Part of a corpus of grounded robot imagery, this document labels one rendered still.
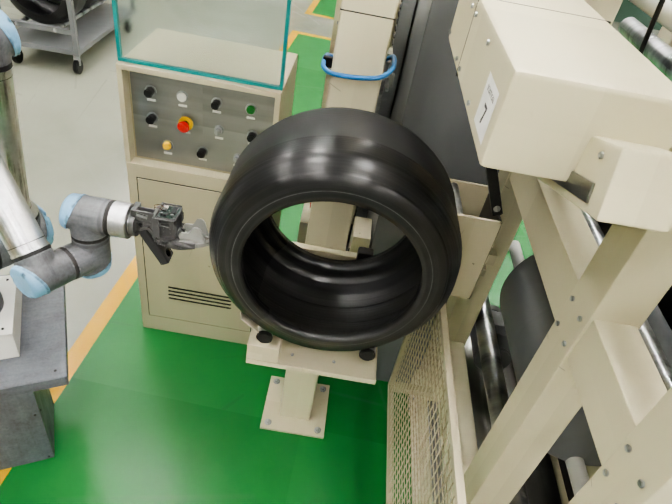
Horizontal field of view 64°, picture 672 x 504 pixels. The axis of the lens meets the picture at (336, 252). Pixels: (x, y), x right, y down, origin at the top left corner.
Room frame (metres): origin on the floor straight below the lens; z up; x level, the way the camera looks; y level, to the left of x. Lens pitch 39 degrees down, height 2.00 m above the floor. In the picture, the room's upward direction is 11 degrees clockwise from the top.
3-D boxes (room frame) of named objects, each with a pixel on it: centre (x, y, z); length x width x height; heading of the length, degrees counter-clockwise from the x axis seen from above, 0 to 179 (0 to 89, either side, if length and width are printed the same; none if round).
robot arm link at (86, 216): (1.03, 0.62, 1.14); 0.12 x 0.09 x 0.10; 92
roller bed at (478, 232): (1.38, -0.36, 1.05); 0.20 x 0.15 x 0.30; 2
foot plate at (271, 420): (1.40, 0.04, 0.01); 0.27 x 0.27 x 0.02; 2
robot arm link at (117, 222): (1.03, 0.53, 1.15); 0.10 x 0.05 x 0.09; 2
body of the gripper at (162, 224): (1.03, 0.45, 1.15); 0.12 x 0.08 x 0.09; 92
